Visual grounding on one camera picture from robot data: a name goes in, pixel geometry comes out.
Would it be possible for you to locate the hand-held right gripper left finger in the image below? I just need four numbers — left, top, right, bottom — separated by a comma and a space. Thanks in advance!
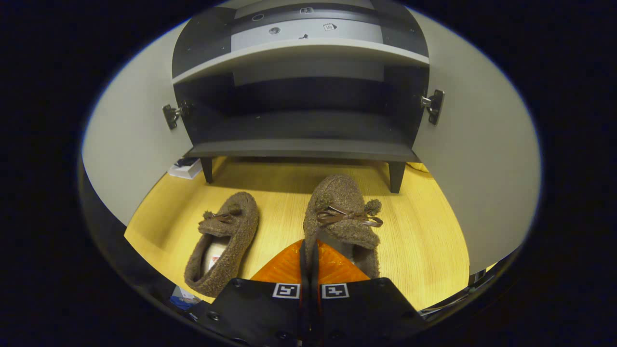
190, 240, 311, 347

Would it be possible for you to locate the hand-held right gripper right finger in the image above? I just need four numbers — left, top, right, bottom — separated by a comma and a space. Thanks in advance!
311, 240, 429, 347

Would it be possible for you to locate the brown fuzzy shoe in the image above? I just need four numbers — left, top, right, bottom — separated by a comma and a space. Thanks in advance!
184, 192, 260, 298
303, 174, 384, 280

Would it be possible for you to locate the white and grey shoe cabinet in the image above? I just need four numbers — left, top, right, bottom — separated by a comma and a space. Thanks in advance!
171, 0, 430, 194

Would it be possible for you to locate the white cabinet door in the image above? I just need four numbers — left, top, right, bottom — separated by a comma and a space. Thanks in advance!
412, 7, 541, 276
82, 22, 193, 227

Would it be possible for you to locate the metal door hinge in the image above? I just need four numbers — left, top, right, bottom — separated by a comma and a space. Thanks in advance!
162, 100, 193, 131
420, 90, 445, 126

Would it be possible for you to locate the blue and white box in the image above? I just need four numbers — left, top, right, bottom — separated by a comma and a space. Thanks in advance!
169, 285, 201, 312

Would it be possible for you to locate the white printed box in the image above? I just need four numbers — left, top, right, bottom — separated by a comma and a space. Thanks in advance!
168, 157, 203, 180

